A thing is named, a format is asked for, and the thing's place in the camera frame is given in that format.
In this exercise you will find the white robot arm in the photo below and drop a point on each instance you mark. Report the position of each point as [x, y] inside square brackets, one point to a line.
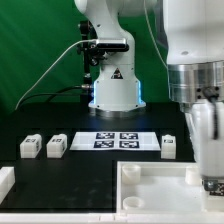
[193, 33]

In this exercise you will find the white front obstacle wall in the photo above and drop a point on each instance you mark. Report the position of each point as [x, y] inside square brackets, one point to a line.
[50, 218]

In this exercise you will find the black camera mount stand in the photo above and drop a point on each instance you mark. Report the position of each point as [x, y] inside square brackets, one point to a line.
[92, 54]

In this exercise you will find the white square tabletop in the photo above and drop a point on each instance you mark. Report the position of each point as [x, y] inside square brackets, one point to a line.
[161, 193]

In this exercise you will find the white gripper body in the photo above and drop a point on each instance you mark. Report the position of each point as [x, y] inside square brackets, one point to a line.
[208, 151]

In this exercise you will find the white marker sheet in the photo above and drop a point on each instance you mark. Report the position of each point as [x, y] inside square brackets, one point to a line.
[131, 141]

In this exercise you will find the white left obstacle wall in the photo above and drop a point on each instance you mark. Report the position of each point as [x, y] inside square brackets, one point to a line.
[7, 180]

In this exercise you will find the white obstacle wall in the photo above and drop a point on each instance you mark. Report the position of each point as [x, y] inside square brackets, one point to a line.
[7, 180]
[50, 218]

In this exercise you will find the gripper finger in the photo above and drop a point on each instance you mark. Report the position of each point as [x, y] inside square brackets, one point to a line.
[210, 185]

